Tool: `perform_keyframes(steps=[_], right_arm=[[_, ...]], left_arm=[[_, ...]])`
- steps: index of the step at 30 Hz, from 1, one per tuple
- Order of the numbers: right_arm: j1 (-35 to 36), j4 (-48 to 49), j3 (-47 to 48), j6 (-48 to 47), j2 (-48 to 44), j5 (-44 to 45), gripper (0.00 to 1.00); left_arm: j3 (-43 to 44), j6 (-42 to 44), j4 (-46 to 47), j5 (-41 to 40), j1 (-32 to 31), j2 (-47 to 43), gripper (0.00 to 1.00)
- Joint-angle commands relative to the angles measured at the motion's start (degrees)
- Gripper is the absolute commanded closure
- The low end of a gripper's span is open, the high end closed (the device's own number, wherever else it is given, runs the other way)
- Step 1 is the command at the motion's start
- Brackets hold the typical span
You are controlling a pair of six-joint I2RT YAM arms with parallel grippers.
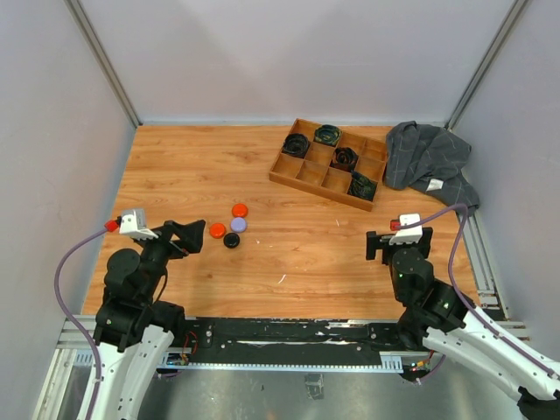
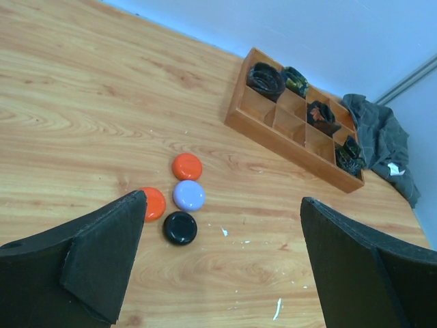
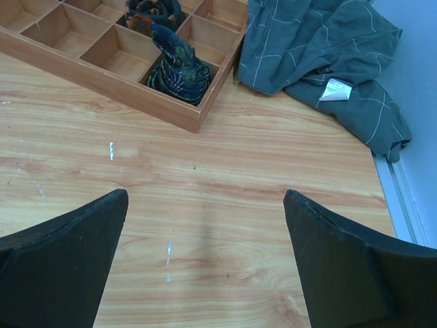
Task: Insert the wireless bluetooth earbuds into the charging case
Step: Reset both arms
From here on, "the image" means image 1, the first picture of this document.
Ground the orange earbud case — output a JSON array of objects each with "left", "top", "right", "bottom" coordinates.
[
  {"left": 209, "top": 222, "right": 228, "bottom": 239},
  {"left": 232, "top": 203, "right": 249, "bottom": 218}
]

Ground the dark red rolled belt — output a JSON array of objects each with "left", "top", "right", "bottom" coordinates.
[{"left": 330, "top": 147, "right": 358, "bottom": 172}]

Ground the black earbud case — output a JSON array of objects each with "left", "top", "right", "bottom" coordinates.
[{"left": 223, "top": 232, "right": 241, "bottom": 249}]

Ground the dark green rolled belt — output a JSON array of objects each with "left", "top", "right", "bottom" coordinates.
[{"left": 347, "top": 171, "right": 377, "bottom": 201}]

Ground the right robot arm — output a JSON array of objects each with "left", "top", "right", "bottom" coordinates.
[{"left": 366, "top": 227, "right": 559, "bottom": 419}]

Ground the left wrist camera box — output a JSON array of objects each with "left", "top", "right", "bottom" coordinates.
[{"left": 119, "top": 208, "right": 158, "bottom": 241}]

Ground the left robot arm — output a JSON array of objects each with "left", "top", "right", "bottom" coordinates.
[{"left": 78, "top": 212, "right": 206, "bottom": 419}]

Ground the wooden compartment tray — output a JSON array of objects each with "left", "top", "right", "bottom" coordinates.
[{"left": 269, "top": 118, "right": 389, "bottom": 212}]

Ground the purple earbud case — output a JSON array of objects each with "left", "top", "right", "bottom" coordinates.
[{"left": 230, "top": 217, "right": 248, "bottom": 233}]

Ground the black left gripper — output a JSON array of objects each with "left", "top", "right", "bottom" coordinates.
[{"left": 134, "top": 218, "right": 205, "bottom": 301}]

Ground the grey crumpled cloth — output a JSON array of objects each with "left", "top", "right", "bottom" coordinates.
[{"left": 385, "top": 121, "right": 480, "bottom": 215}]

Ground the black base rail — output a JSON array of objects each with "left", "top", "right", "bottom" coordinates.
[{"left": 157, "top": 317, "right": 433, "bottom": 373}]

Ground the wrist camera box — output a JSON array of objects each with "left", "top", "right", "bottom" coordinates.
[
  {"left": 388, "top": 213, "right": 423, "bottom": 245},
  {"left": 119, "top": 208, "right": 158, "bottom": 241}
]

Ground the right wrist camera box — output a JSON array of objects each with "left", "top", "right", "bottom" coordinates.
[{"left": 388, "top": 213, "right": 423, "bottom": 245}]

